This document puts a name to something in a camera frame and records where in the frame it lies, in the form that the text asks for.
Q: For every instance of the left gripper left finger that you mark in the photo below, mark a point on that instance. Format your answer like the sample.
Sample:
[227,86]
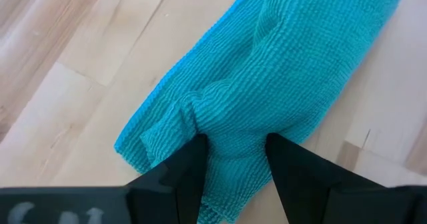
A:
[177,177]

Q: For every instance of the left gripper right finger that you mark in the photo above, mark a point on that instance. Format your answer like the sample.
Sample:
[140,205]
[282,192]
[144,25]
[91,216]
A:
[300,177]

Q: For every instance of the teal microfiber towel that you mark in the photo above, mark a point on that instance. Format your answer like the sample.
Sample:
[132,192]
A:
[273,67]

